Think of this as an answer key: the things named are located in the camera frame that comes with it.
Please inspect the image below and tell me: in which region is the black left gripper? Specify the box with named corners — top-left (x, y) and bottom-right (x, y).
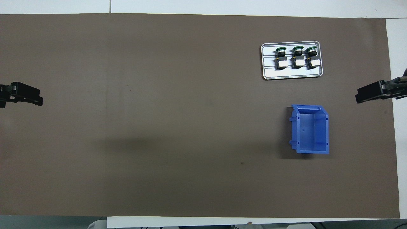
top-left (0, 82), bottom-right (43, 109)

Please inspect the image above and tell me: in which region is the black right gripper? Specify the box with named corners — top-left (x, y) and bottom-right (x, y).
top-left (355, 68), bottom-right (407, 104)

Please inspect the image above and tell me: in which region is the green push button switch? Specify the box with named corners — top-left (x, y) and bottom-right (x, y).
top-left (305, 46), bottom-right (321, 69)
top-left (292, 46), bottom-right (306, 69)
top-left (274, 46), bottom-right (289, 70)

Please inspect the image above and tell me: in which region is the blue plastic storage bin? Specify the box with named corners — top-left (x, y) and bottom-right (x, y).
top-left (289, 104), bottom-right (329, 155)

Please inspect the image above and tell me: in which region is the silver metal tray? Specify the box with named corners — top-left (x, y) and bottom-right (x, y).
top-left (261, 41), bottom-right (324, 80)

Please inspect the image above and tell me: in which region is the brown paper table mat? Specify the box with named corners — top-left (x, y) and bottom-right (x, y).
top-left (0, 13), bottom-right (400, 219)

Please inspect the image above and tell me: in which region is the white round stand base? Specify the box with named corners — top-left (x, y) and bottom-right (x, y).
top-left (87, 219), bottom-right (107, 229)

